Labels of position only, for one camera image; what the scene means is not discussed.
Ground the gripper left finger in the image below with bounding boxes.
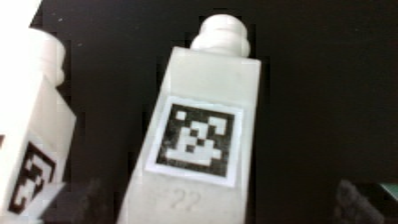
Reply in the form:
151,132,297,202
41,179,112,224

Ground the white leg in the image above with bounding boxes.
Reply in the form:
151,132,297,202
0,0,76,224
117,14,261,224

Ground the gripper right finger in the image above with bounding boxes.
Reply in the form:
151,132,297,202
334,180,398,224

